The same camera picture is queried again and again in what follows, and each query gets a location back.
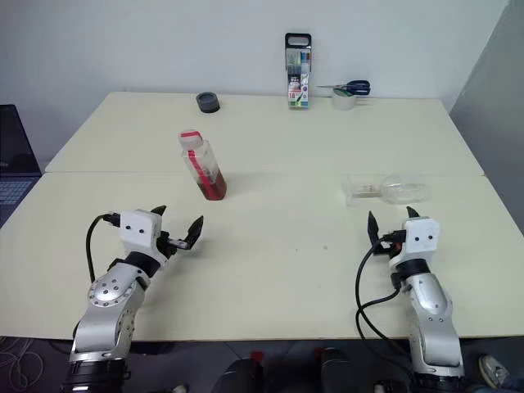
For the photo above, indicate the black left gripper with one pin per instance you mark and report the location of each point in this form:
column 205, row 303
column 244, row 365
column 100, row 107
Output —
column 168, row 242

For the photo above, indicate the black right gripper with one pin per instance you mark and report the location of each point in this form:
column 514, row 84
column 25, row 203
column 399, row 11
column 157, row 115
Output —
column 391, row 243

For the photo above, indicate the clear plastic bottle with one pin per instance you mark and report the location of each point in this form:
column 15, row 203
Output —
column 401, row 190

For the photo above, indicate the bottle with red liquid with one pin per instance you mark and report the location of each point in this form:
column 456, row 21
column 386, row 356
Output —
column 206, row 172

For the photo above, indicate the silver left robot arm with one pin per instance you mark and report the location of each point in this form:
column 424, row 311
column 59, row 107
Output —
column 106, row 291

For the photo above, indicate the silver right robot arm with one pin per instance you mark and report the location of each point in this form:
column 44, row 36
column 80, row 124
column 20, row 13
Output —
column 430, row 303

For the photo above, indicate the clear tape roll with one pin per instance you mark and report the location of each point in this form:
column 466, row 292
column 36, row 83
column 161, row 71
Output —
column 343, row 101

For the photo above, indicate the dark rounded shape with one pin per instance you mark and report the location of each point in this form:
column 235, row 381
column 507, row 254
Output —
column 239, row 376

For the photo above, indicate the marker pen pack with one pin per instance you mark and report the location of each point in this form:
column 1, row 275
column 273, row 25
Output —
column 298, row 78

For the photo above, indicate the dark laptop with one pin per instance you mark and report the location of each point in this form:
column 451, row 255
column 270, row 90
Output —
column 14, row 155

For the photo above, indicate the grey sneaker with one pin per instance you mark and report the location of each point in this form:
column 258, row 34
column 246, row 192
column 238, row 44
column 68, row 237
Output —
column 493, row 370

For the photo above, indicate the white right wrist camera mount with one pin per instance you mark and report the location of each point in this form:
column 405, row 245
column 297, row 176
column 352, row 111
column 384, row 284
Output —
column 421, row 237

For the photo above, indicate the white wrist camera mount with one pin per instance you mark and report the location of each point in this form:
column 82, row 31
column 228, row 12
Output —
column 421, row 237
column 139, row 229

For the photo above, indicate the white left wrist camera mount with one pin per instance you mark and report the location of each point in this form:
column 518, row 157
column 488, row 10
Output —
column 139, row 229

